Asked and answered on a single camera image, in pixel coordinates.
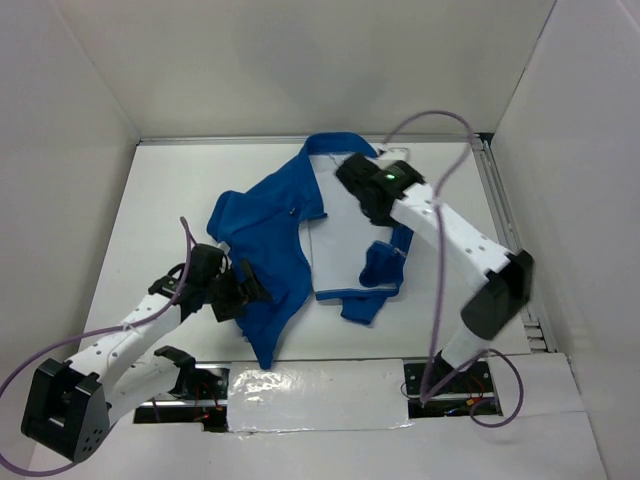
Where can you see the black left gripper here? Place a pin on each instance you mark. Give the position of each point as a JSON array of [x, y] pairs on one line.
[[243, 293]]

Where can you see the aluminium frame rail back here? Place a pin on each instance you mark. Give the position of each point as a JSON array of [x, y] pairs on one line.
[[289, 139]]

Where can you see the blue jacket white lining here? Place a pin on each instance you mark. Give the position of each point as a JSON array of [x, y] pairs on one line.
[[304, 235]]

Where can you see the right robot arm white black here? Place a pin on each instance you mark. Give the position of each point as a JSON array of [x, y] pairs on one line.
[[500, 279]]

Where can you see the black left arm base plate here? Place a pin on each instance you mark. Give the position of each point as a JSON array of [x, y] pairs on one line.
[[207, 390]]

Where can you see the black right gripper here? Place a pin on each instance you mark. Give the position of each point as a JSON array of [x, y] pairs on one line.
[[387, 222]]

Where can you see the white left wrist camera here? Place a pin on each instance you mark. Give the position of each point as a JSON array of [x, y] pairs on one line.
[[224, 248]]

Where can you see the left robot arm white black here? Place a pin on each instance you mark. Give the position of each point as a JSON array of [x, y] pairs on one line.
[[73, 404]]

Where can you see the white glossy taped sheet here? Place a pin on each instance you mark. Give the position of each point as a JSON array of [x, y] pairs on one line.
[[352, 395]]

